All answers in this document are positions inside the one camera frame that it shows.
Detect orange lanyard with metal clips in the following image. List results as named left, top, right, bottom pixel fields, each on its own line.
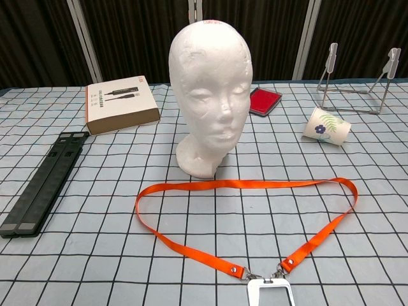
left=136, top=177, right=360, bottom=283

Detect clear plastic badge holder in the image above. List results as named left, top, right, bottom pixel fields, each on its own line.
left=247, top=277, right=293, bottom=306

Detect white foam mannequin head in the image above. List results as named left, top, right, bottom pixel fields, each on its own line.
left=168, top=21, right=254, bottom=179

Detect red ink pad case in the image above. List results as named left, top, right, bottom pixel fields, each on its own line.
left=249, top=87, right=282, bottom=117

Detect floral paper cup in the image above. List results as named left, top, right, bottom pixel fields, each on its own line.
left=301, top=106, right=352, bottom=147

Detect blue checkered tablecloth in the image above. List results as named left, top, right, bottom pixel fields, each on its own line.
left=0, top=78, right=408, bottom=306

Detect black folding screen silver frames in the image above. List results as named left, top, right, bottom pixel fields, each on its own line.
left=0, top=0, right=408, bottom=90

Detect black folded laptop stand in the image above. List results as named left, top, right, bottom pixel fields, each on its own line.
left=0, top=131, right=91, bottom=238

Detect white brown cable product box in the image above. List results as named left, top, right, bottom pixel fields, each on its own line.
left=85, top=75, right=161, bottom=136

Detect metal wire display stand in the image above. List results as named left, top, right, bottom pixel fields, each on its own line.
left=316, top=42, right=402, bottom=115

